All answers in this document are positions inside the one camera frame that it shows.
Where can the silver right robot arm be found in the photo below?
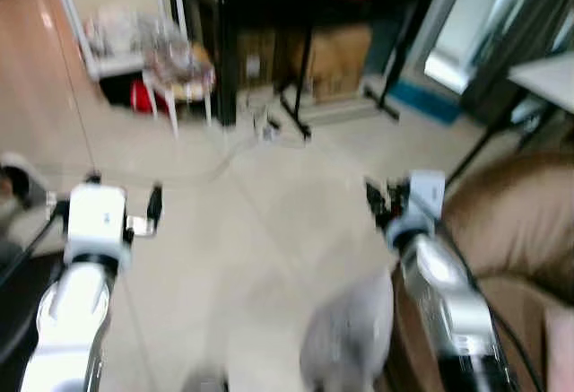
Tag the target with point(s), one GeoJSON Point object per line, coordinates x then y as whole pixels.
{"type": "Point", "coordinates": [448, 307]}

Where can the blue mat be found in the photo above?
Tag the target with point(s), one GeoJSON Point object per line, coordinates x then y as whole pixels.
{"type": "Point", "coordinates": [426, 100]}

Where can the grey robot right leg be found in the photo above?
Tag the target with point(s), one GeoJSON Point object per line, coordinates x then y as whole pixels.
{"type": "Point", "coordinates": [348, 338]}

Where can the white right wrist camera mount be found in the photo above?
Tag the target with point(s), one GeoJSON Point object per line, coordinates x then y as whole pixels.
{"type": "Point", "coordinates": [427, 196]}

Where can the white frame shelf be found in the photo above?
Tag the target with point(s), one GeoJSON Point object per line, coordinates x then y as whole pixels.
{"type": "Point", "coordinates": [112, 29]}

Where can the white table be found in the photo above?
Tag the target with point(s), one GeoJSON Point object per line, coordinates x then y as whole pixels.
{"type": "Point", "coordinates": [547, 78]}

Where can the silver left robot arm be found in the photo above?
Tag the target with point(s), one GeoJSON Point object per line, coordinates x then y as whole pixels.
{"type": "Point", "coordinates": [70, 316]}

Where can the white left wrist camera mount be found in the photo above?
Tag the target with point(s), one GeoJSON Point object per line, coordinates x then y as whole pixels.
{"type": "Point", "coordinates": [97, 217]}

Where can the white stool with clutter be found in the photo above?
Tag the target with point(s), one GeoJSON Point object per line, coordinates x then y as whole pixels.
{"type": "Point", "coordinates": [179, 65]}

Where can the black round seat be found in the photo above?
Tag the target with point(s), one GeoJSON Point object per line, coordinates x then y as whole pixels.
{"type": "Point", "coordinates": [20, 307]}

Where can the brown leather sofa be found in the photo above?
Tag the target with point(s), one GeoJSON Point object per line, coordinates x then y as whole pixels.
{"type": "Point", "coordinates": [516, 222]}

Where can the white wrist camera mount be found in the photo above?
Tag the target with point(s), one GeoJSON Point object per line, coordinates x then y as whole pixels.
{"type": "Point", "coordinates": [427, 196]}
{"type": "Point", "coordinates": [97, 217]}

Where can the red container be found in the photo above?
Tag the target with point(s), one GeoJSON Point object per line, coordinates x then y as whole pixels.
{"type": "Point", "coordinates": [143, 96]}

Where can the black metal rack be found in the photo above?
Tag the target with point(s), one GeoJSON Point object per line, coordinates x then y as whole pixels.
{"type": "Point", "coordinates": [260, 2]}

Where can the white grey rounded object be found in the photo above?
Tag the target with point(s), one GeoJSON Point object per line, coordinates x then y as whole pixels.
{"type": "Point", "coordinates": [20, 177]}

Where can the leaning mirror panel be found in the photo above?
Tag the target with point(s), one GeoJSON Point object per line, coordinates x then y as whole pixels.
{"type": "Point", "coordinates": [475, 33]}

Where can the large cardboard box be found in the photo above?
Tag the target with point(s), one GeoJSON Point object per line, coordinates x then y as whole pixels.
{"type": "Point", "coordinates": [339, 60]}

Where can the small cardboard box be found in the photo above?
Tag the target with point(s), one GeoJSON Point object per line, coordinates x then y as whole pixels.
{"type": "Point", "coordinates": [256, 58]}

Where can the pink cushion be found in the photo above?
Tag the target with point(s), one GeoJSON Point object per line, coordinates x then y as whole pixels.
{"type": "Point", "coordinates": [561, 352]}

